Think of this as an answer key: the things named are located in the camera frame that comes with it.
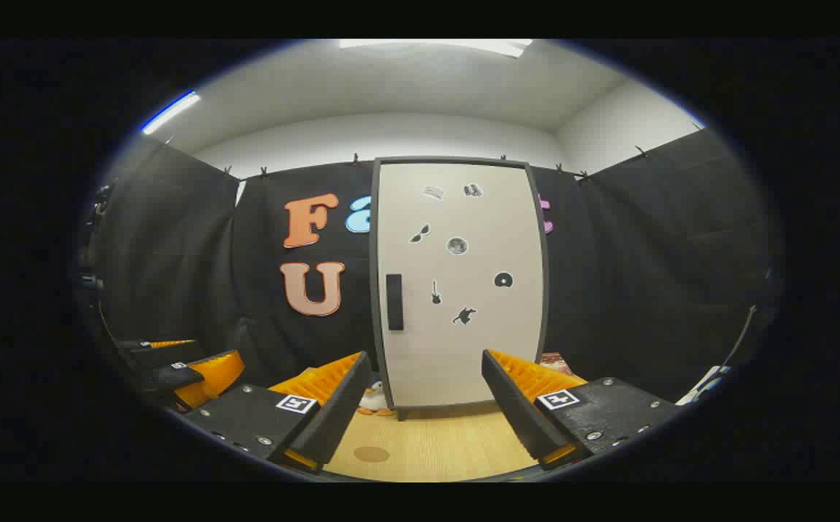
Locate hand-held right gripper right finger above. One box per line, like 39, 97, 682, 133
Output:
482, 349, 682, 471

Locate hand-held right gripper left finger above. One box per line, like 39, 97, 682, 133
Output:
173, 350, 374, 476

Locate white cabinet door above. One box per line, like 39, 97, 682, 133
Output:
378, 163, 543, 408

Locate grey cabinet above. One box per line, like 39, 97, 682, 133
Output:
369, 156, 551, 421

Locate penguin plush toy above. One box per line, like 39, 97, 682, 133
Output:
358, 381, 395, 418

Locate black backdrop cloth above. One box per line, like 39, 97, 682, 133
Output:
90, 127, 783, 407

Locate white flat object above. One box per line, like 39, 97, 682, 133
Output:
678, 366, 733, 405

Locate ceiling strip light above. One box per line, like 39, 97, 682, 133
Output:
141, 91, 202, 135

